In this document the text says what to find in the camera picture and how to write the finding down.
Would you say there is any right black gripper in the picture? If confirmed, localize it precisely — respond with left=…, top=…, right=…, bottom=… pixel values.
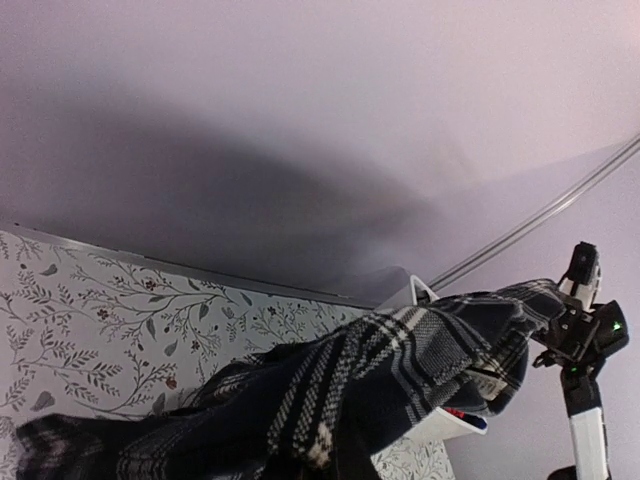
left=532, top=300, right=629, bottom=368

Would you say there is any black white plaid skirt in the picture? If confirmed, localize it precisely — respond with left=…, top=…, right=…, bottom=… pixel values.
left=16, top=279, right=565, bottom=479

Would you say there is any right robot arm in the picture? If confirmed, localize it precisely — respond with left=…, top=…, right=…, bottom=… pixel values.
left=532, top=300, right=629, bottom=480

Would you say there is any white plastic laundry bin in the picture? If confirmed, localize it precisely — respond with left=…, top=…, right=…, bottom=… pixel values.
left=377, top=274, right=488, bottom=441

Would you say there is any blue garment in bin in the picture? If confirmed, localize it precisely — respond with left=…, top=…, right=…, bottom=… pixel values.
left=471, top=417, right=488, bottom=431

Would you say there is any red orange garment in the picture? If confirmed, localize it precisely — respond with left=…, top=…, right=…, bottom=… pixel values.
left=444, top=407, right=466, bottom=420

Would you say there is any floral patterned table mat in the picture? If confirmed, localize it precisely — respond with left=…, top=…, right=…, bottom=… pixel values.
left=0, top=229, right=446, bottom=480

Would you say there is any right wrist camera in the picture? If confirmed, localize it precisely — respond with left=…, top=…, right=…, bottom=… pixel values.
left=558, top=242, right=602, bottom=311

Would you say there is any right aluminium frame post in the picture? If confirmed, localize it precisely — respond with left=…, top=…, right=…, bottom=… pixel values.
left=428, top=134, right=639, bottom=292

